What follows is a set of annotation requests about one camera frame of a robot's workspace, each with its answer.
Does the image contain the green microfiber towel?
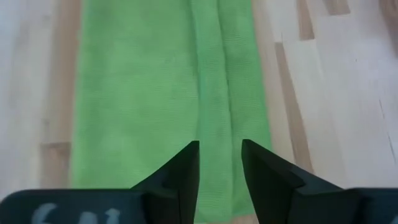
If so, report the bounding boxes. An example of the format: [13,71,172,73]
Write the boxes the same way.
[70,0,273,223]

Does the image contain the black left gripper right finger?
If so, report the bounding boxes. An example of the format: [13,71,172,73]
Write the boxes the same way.
[241,139,398,224]

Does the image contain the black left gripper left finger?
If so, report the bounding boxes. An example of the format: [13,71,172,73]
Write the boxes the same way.
[0,140,200,224]

